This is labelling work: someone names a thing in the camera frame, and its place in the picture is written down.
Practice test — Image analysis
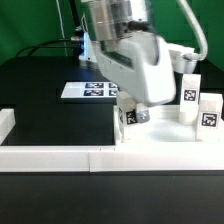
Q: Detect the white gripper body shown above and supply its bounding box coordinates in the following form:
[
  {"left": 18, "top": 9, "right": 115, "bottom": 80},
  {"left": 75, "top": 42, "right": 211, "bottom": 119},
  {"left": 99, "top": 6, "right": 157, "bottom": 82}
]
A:
[{"left": 95, "top": 32, "right": 196, "bottom": 107}]

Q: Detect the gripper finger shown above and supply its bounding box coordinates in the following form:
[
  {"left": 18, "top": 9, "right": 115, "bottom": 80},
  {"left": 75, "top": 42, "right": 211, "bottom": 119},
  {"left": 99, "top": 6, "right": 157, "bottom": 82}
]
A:
[{"left": 136, "top": 103, "right": 150, "bottom": 123}]

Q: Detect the white square table top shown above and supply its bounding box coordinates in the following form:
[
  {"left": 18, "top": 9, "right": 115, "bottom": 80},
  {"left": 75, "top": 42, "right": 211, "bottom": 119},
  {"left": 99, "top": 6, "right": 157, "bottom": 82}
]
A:
[{"left": 113, "top": 104, "right": 224, "bottom": 146}]

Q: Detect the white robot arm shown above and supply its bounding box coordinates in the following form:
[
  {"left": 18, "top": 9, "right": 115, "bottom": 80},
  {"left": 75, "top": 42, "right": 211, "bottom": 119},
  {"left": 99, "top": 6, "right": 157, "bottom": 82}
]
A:
[{"left": 80, "top": 0, "right": 200, "bottom": 123}]

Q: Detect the white U-shaped fence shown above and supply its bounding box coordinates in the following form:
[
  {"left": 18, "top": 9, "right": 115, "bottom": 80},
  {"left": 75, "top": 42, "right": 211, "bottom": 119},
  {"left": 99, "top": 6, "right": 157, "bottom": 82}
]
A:
[{"left": 0, "top": 109, "right": 224, "bottom": 172}]

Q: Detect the white tag sheet with markers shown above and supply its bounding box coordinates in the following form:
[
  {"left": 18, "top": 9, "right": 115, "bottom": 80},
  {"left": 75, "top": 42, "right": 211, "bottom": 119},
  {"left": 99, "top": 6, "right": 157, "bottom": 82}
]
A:
[{"left": 61, "top": 82, "right": 118, "bottom": 99}]

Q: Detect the black cable bundle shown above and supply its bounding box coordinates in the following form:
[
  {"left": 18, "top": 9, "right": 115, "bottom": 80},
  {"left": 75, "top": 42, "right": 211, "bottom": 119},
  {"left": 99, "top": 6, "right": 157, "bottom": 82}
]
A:
[{"left": 14, "top": 0, "right": 84, "bottom": 58}]

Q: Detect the white thin cable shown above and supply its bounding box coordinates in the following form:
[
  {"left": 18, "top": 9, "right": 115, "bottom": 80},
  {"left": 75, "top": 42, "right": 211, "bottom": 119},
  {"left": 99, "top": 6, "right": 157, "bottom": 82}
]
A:
[{"left": 54, "top": 0, "right": 69, "bottom": 58}]

